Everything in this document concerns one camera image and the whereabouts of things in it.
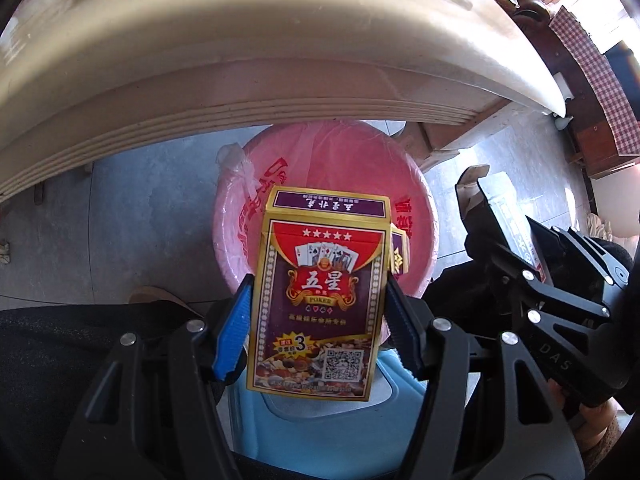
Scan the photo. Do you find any red checkered cloth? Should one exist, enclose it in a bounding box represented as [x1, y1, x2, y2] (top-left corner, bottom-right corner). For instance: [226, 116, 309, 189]
[547, 5, 640, 157]

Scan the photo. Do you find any pink lined waste bin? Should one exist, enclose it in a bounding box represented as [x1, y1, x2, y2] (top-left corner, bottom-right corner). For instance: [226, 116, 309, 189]
[215, 120, 441, 347]

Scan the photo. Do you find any person's right forearm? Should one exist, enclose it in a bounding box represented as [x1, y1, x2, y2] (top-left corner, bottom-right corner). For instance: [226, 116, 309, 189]
[575, 422, 637, 480]

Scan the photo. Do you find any person's right hand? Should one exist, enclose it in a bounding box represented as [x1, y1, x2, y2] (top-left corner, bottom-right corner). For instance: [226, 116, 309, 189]
[547, 377, 619, 437]

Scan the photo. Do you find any cream round table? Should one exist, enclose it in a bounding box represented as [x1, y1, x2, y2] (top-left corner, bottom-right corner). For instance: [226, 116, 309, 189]
[0, 0, 572, 202]

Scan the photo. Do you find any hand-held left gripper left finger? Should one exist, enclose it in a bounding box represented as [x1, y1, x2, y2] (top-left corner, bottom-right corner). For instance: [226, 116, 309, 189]
[55, 274, 254, 480]

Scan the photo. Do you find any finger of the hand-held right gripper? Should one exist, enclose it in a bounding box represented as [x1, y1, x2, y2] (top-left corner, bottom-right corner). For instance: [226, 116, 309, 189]
[455, 177, 612, 322]
[527, 215, 632, 311]

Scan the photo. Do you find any blue plastic stool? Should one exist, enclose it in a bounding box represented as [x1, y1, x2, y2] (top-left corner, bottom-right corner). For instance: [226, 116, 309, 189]
[227, 345, 437, 462]

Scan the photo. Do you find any brown wooden cabinet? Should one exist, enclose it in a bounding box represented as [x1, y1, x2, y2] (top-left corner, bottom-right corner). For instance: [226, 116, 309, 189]
[570, 105, 640, 182]

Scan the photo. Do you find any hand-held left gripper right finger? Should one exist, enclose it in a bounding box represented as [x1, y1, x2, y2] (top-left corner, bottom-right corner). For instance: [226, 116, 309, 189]
[386, 276, 587, 480]

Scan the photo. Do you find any red playing card box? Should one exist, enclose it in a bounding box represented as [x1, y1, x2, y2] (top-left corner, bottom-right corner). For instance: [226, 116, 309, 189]
[246, 185, 412, 402]

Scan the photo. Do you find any white carton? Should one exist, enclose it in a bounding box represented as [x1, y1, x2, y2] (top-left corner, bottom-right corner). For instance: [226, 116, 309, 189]
[456, 165, 557, 286]

